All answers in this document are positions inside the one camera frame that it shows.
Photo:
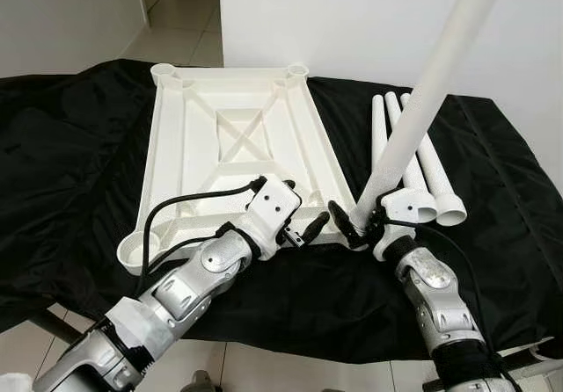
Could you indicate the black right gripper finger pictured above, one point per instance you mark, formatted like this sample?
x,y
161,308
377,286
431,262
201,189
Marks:
x,y
359,240
340,216

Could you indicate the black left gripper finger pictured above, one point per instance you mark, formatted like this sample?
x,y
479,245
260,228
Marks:
x,y
290,184
315,226

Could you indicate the white plastic table leg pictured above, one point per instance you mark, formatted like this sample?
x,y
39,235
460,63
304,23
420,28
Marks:
x,y
440,67
378,133
415,170
435,163

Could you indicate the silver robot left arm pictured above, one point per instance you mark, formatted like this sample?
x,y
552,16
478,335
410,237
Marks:
x,y
176,291

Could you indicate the black table cloth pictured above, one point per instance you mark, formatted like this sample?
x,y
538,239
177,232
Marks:
x,y
493,260

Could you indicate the black metal table leg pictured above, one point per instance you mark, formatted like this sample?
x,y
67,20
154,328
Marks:
x,y
53,325

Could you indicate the white crumpled paper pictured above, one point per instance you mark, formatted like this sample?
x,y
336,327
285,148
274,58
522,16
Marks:
x,y
16,381

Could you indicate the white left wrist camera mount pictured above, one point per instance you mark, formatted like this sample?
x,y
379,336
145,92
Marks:
x,y
273,207

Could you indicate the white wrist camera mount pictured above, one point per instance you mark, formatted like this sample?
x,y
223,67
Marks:
x,y
409,212
273,207

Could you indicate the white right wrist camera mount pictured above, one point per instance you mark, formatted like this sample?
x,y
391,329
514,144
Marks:
x,y
409,212

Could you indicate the white metal frame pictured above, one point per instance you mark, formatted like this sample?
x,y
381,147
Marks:
x,y
541,361

